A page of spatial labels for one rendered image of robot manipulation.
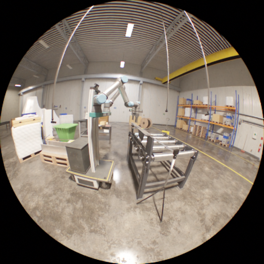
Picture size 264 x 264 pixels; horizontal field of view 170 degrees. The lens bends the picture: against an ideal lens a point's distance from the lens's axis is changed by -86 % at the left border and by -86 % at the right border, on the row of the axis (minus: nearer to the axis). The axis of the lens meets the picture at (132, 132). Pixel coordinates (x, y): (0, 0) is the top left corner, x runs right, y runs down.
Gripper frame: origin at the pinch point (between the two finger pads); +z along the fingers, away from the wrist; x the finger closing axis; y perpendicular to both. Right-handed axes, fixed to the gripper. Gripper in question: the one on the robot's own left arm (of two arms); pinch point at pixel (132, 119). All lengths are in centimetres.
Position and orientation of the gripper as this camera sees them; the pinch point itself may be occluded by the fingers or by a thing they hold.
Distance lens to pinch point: 177.2
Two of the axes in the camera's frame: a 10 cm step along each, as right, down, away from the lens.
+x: -1.7, -2.3, 9.6
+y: 9.8, 0.4, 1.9
